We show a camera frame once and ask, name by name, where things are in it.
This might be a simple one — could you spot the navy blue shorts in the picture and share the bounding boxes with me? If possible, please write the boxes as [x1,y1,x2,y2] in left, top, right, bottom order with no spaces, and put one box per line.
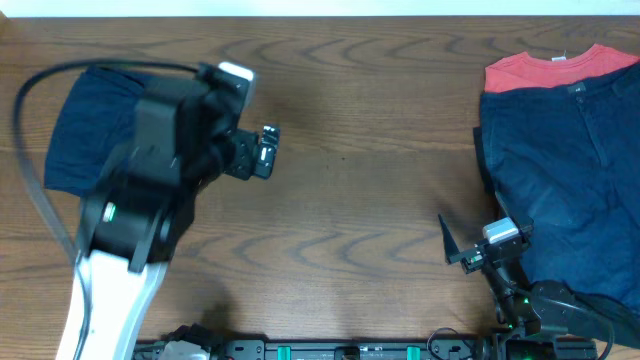
[44,67,153,197]

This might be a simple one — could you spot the dark navy pants pile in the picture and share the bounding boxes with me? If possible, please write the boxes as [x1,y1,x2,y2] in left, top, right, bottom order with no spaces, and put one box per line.
[480,65,639,348]

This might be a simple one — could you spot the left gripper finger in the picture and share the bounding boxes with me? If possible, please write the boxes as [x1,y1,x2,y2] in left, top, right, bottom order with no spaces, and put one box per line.
[262,125,280,146]
[253,145,277,179]

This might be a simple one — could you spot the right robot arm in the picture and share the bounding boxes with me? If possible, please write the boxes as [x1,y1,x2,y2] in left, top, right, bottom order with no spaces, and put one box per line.
[438,216,615,360]

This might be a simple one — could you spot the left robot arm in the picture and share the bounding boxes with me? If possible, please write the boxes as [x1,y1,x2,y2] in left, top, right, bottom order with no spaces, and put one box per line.
[56,69,280,359]

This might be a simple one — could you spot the red t-shirt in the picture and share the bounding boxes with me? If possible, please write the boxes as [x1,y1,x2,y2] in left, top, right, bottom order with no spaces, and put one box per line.
[484,44,639,93]

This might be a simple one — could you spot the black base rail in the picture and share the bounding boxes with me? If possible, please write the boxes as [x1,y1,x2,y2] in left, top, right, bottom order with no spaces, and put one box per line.
[131,324,599,360]

